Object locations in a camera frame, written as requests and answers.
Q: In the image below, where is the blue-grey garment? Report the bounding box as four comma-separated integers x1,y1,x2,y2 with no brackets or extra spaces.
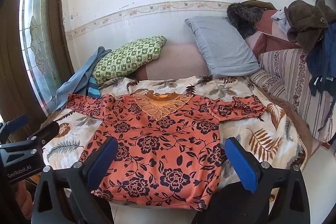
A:
54,47,112,111

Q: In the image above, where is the wooden door with patterned glass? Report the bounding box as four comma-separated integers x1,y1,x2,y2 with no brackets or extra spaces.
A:
0,0,76,122

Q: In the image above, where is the cream leaf-print blanket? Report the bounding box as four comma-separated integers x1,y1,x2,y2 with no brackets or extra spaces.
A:
42,74,306,211

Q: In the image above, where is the grey-blue pillow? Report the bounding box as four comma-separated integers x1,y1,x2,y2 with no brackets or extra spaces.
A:
184,16,263,79

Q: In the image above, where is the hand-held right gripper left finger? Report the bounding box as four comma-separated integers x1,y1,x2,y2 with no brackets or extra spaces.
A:
31,137,118,224

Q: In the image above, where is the navy garment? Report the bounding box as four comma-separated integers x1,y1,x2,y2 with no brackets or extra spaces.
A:
306,21,336,97

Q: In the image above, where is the light blue cloth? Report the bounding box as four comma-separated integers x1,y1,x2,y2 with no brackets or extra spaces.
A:
271,9,292,33

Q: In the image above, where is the dark fur-trimmed coat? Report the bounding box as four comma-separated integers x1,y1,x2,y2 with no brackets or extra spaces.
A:
227,0,277,39

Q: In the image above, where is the maroon patchwork quilt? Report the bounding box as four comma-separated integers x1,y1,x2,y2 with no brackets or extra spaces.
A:
245,10,302,56

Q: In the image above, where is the brown fleece garment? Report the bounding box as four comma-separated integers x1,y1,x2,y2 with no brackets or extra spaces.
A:
283,0,330,52

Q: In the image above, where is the orange floral shirt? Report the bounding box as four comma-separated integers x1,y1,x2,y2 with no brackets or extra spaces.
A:
67,91,267,211

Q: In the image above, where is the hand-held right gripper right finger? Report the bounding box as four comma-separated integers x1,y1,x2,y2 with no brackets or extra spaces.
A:
224,137,311,224

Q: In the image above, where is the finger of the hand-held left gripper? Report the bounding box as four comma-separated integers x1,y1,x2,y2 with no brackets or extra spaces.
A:
7,121,60,153
0,114,28,146

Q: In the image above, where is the teal striped knit sweater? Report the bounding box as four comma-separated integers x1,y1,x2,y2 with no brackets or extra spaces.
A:
87,77,101,98

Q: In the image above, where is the green checkered pillow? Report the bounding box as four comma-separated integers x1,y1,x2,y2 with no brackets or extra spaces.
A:
92,35,167,86

